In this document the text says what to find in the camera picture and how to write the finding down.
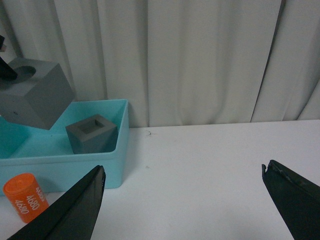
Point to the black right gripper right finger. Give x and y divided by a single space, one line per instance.
296 198

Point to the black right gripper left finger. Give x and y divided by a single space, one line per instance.
73 216

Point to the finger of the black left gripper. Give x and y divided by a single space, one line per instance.
6 72

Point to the gray block with round hole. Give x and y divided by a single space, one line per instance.
39 95

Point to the orange cylinder part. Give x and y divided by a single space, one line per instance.
26 196

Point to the gray block with square hole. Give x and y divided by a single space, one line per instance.
94 134

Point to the blue plastic box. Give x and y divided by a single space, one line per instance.
48 155

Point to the white curtain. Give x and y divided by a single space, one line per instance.
178 62

